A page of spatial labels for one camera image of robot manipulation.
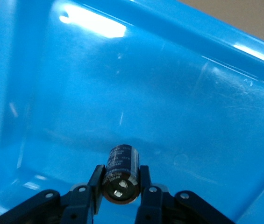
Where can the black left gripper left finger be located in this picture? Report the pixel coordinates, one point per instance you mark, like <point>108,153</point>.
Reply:
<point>75,203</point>

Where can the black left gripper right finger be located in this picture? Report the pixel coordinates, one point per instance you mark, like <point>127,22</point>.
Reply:
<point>155,203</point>

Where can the black cylindrical capacitor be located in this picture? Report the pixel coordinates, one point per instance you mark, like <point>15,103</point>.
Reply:
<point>122,172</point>

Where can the blue plastic tray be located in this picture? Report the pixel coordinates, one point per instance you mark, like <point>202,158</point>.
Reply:
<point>145,93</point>

